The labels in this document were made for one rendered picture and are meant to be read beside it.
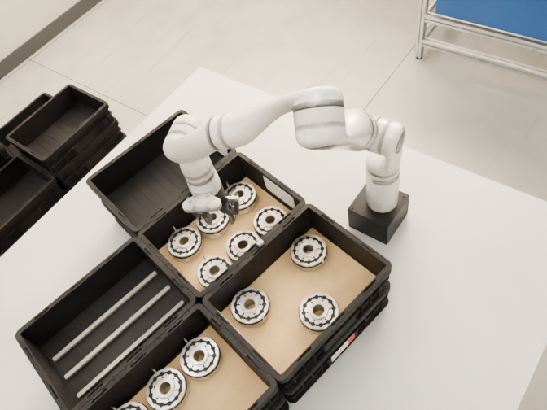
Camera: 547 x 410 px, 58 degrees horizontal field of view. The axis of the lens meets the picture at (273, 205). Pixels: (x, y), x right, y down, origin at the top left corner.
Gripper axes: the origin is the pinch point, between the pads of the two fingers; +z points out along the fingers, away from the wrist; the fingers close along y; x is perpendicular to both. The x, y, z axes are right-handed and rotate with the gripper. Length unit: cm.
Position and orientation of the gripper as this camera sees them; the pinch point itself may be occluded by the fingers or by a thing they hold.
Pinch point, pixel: (220, 218)
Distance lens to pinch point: 130.9
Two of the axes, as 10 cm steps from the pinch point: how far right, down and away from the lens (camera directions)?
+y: -9.9, 0.7, 1.5
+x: -0.3, 8.2, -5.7
